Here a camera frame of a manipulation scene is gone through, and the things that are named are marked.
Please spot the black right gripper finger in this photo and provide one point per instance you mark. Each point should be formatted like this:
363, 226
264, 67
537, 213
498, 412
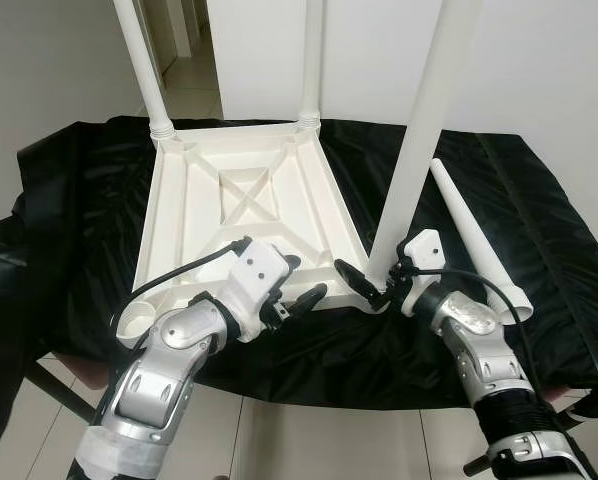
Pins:
359, 282

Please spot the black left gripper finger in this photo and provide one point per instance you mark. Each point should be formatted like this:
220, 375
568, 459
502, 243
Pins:
292, 263
309, 298

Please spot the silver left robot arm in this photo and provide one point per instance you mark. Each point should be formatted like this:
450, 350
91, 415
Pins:
159, 380

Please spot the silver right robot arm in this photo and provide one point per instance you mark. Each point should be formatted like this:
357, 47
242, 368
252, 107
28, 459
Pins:
469, 330

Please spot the black cloth table cover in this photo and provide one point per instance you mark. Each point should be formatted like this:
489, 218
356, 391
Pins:
569, 250

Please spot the black metal table leg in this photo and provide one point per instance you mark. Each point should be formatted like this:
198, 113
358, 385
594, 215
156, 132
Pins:
477, 466
64, 392

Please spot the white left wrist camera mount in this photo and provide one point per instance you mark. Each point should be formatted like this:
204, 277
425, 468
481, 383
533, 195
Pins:
259, 270

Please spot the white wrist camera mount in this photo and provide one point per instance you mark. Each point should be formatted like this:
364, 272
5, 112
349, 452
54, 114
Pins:
259, 270
422, 250

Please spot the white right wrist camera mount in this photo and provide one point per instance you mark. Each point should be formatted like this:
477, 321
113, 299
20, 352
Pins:
422, 250

